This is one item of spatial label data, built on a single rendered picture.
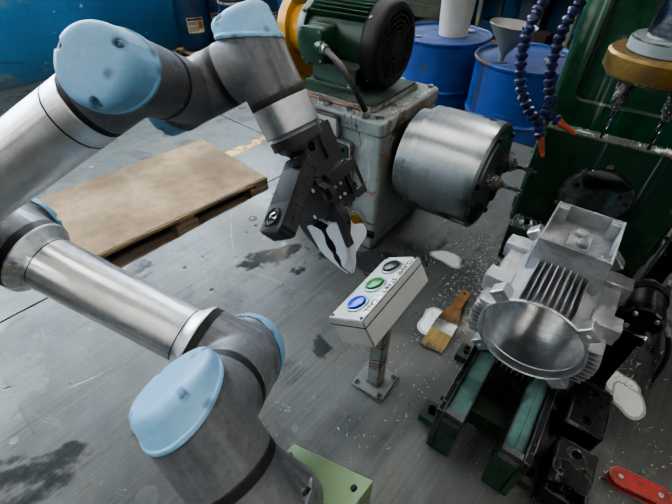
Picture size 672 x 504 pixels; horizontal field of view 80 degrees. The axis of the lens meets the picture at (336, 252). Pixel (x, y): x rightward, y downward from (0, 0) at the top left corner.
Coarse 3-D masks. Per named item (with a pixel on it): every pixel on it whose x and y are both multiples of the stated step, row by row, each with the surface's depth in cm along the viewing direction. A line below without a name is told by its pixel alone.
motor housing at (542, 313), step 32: (512, 256) 68; (544, 288) 59; (576, 288) 59; (608, 288) 63; (480, 320) 65; (512, 320) 72; (544, 320) 73; (576, 320) 56; (512, 352) 68; (544, 352) 67; (576, 352) 63
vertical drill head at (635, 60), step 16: (656, 16) 63; (640, 32) 66; (656, 32) 63; (608, 48) 68; (624, 48) 67; (640, 48) 64; (656, 48) 62; (608, 64) 67; (624, 64) 64; (640, 64) 62; (656, 64) 61; (624, 80) 65; (640, 80) 63; (656, 80) 62; (624, 96) 68; (656, 128) 76
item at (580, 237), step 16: (560, 208) 65; (576, 208) 65; (560, 224) 67; (576, 224) 67; (592, 224) 65; (608, 224) 64; (624, 224) 62; (544, 240) 59; (560, 240) 64; (576, 240) 61; (592, 240) 62; (608, 240) 63; (528, 256) 63; (544, 256) 61; (560, 256) 59; (576, 256) 58; (592, 256) 56; (608, 256) 56; (560, 272) 61; (576, 272) 59; (592, 272) 57; (592, 288) 59
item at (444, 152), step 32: (416, 128) 90; (448, 128) 86; (480, 128) 84; (512, 128) 90; (416, 160) 88; (448, 160) 84; (480, 160) 81; (512, 160) 91; (416, 192) 92; (448, 192) 86; (480, 192) 88
